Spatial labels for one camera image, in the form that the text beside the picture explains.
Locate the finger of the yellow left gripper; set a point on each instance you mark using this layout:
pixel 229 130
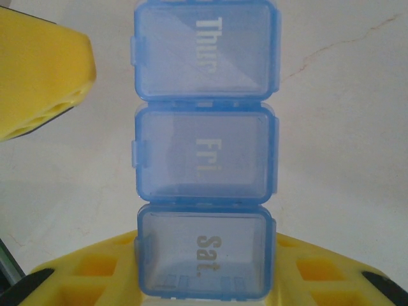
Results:
pixel 41 70

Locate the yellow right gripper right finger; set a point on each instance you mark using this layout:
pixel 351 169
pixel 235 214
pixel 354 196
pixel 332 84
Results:
pixel 334 287

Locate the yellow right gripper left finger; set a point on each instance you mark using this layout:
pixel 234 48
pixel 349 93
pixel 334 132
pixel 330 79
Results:
pixel 63 287

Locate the blue transparent packet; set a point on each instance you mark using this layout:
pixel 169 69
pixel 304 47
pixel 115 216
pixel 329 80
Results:
pixel 204 159

